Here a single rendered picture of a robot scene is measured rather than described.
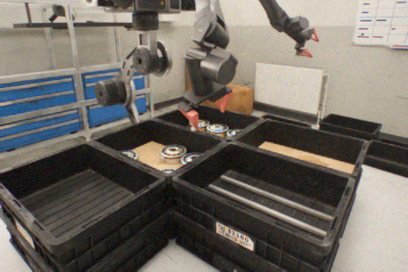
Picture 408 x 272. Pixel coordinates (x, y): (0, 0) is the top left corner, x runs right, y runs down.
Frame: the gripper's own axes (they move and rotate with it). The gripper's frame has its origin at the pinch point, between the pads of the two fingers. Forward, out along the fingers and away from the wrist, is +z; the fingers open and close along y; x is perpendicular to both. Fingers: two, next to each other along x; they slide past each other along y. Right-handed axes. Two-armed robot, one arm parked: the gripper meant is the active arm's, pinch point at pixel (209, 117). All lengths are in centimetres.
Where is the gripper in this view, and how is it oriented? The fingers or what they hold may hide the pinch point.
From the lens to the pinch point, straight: 73.7
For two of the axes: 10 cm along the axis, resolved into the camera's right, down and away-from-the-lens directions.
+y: 7.7, -4.9, 4.0
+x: -6.1, -4.1, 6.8
